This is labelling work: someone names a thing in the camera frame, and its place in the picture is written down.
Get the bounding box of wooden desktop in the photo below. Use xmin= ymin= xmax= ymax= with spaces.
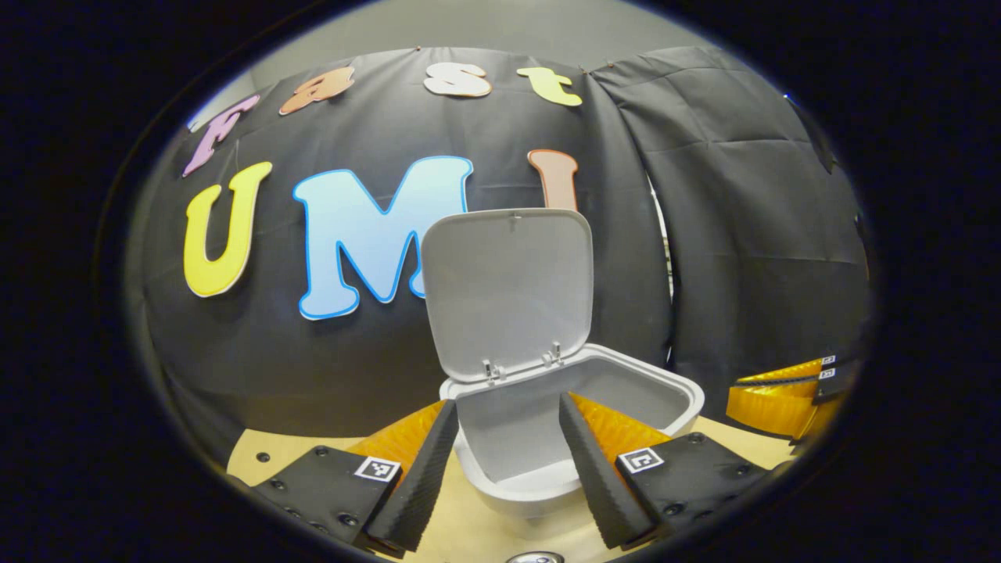
xmin=227 ymin=414 xmax=798 ymax=563

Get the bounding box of white desktop garbage bin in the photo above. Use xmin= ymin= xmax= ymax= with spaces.
xmin=421 ymin=207 xmax=705 ymax=522

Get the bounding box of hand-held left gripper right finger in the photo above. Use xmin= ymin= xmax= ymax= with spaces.
xmin=558 ymin=390 xmax=773 ymax=551

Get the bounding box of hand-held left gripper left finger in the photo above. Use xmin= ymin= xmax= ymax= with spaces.
xmin=249 ymin=399 xmax=461 ymax=560

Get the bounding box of black backdrop cloth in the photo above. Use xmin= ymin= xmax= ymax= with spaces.
xmin=125 ymin=45 xmax=873 ymax=462

